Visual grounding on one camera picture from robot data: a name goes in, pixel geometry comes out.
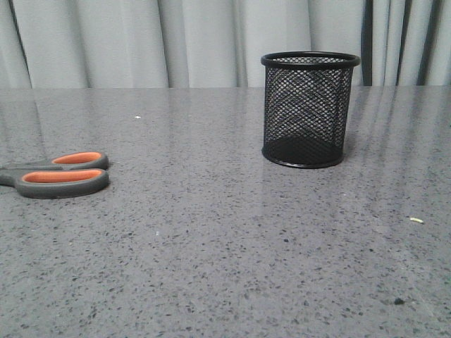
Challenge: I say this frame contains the grey orange handled scissors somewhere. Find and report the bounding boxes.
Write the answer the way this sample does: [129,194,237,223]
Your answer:
[1,151,109,199]

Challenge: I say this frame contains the black mesh pen bucket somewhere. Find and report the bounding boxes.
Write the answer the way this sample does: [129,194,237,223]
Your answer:
[261,51,361,168]

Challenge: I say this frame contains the small black debris crumb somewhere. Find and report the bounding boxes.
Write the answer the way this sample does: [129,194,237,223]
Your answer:
[394,298,405,305]

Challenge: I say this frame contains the grey pleated curtain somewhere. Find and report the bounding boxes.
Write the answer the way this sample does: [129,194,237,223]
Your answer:
[1,1,450,89]

